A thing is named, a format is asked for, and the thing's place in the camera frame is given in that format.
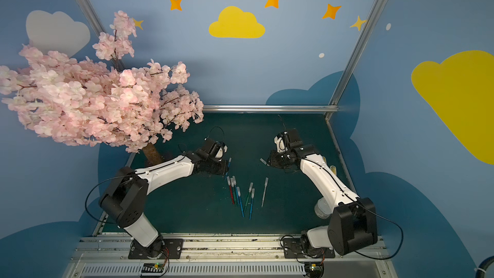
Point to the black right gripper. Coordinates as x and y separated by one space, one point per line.
278 160

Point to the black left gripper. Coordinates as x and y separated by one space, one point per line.
215 166

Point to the green carving knife capped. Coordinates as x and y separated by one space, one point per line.
248 196
234 191

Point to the red carving knife capped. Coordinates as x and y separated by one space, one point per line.
230 189

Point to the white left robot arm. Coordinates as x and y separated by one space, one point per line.
125 197

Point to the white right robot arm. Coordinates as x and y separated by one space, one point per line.
352 223

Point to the short blue carving knife capped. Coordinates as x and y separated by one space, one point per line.
239 198

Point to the lower blue carving knife capped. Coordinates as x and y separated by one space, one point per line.
252 196

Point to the yellow work glove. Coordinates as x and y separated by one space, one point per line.
332 167

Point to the pink artificial blossom tree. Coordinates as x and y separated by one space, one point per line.
85 102

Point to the right round green circuit board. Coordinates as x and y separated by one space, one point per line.
313 270

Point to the left green circuit board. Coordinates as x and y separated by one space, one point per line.
152 270

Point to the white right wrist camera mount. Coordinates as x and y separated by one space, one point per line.
280 144

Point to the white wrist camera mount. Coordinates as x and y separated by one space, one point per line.
280 144
220 150

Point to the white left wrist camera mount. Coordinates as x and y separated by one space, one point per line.
220 150

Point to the dark square tree base plate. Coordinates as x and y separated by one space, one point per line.
153 160

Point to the horizontal aluminium frame rail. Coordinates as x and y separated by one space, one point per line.
278 109

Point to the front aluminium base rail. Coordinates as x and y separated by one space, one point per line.
221 255

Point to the right slanted aluminium frame post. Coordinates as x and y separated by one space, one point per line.
363 39

